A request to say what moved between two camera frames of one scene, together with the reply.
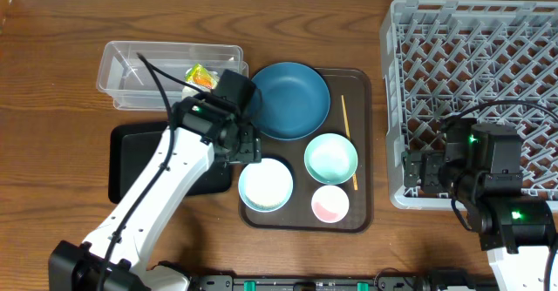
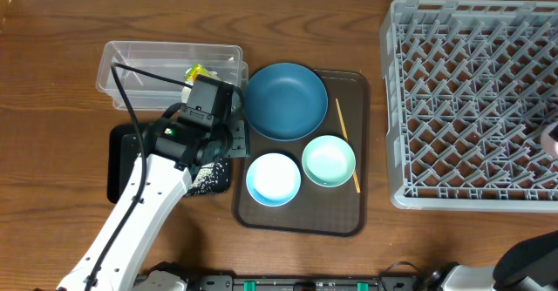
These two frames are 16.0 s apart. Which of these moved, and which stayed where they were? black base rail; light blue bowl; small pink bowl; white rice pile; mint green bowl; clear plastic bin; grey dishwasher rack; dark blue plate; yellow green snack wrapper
Moved: light blue bowl; white rice pile; small pink bowl
Stayed: mint green bowl; black base rail; dark blue plate; clear plastic bin; yellow green snack wrapper; grey dishwasher rack
